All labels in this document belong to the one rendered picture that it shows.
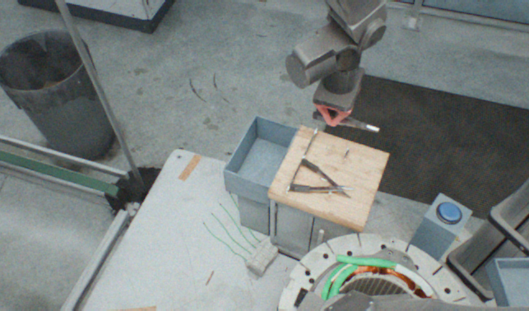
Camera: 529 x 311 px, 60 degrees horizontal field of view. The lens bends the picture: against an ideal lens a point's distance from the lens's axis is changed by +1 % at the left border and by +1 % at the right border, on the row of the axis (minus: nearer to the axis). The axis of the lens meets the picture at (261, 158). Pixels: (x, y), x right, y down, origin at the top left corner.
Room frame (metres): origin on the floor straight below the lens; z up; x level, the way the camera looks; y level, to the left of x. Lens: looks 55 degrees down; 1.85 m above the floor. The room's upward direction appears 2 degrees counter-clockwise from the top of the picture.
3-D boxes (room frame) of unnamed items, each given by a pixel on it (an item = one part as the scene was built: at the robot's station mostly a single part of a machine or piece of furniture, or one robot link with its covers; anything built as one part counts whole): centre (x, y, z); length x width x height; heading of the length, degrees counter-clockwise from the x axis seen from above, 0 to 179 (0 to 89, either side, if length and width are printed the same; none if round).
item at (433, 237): (0.43, -0.37, 0.91); 0.07 x 0.07 x 0.25; 50
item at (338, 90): (0.56, -0.14, 1.29); 0.10 x 0.07 x 0.07; 156
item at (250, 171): (0.58, 0.00, 0.92); 0.17 x 0.11 x 0.28; 155
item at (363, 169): (0.52, -0.14, 1.05); 0.20 x 0.19 x 0.02; 65
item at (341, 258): (0.27, -0.19, 1.15); 0.15 x 0.04 x 0.02; 64
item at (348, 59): (0.56, -0.13, 1.36); 0.07 x 0.06 x 0.07; 122
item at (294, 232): (0.52, -0.14, 0.91); 0.19 x 0.19 x 0.26; 65
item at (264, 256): (0.44, 0.00, 0.80); 0.10 x 0.05 x 0.04; 144
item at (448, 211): (0.43, -0.37, 1.04); 0.04 x 0.04 x 0.01
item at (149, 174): (1.11, 0.55, 0.01); 0.34 x 0.34 x 0.02
